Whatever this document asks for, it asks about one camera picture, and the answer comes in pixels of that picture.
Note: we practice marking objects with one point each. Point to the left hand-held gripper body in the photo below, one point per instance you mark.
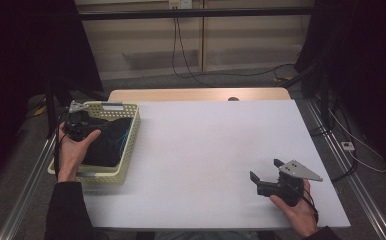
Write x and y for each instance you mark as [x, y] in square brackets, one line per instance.
[79, 125]

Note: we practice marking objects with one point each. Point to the pale yellow perforated basket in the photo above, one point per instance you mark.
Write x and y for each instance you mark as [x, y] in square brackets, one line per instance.
[129, 140]

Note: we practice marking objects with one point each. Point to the wooden table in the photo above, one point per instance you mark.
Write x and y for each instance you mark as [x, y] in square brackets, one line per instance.
[181, 95]

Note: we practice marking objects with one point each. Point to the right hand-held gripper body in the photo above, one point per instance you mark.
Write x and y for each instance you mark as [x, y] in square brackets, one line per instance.
[289, 186]

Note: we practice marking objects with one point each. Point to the person's right hand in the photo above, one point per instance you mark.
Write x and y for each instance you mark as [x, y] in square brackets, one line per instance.
[301, 215]

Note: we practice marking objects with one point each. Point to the black horizontal bar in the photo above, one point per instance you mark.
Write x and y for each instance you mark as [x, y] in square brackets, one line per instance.
[197, 13]

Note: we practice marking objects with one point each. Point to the white wall socket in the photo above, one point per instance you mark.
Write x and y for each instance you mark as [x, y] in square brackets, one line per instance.
[180, 3]

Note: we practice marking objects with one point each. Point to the white power plug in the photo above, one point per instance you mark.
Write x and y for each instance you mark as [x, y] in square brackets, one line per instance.
[348, 146]

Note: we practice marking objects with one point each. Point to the person's left hand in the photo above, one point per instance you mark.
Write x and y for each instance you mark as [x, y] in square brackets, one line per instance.
[70, 156]

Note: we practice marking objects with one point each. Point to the white table cover sheet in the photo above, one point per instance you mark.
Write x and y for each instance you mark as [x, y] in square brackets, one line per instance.
[197, 160]

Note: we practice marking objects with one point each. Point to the aluminium floor rail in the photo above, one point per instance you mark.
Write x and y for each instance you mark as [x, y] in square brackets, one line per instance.
[354, 186]
[24, 193]

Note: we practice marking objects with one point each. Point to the black garment with blue print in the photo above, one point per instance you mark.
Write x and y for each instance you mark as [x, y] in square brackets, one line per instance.
[109, 143]

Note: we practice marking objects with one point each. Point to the dark curtain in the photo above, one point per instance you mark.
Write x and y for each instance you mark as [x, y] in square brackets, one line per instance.
[21, 66]
[364, 66]

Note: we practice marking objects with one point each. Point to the black stand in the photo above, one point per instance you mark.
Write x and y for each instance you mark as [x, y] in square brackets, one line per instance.
[50, 110]

